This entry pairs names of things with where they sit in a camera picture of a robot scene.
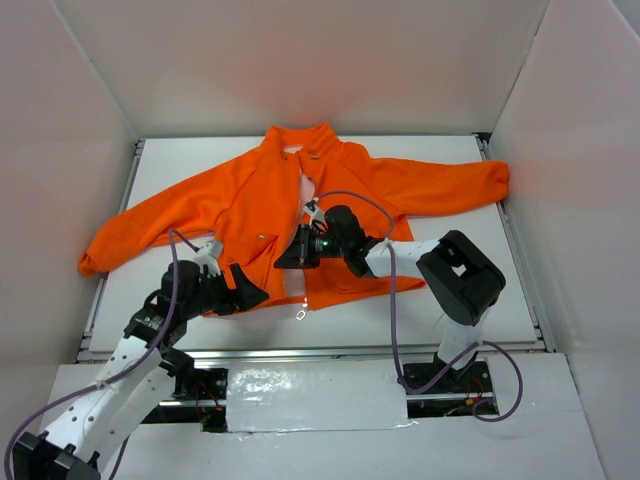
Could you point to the white cover board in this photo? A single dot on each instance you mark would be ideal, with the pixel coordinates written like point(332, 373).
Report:
point(279, 397)

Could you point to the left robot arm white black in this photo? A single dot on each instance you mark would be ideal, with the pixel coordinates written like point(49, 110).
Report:
point(144, 370)

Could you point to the orange zip jacket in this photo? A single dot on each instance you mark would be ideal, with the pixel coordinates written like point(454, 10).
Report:
point(253, 203)

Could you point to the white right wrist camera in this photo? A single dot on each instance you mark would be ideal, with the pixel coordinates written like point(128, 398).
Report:
point(314, 212)

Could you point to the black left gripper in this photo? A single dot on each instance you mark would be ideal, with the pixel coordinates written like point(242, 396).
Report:
point(232, 288)

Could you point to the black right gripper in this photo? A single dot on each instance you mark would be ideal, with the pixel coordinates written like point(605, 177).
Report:
point(304, 247)

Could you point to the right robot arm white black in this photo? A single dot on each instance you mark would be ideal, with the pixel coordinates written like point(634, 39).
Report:
point(464, 282)

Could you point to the aluminium table rail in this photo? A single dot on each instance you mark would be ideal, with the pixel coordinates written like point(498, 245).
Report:
point(86, 356)

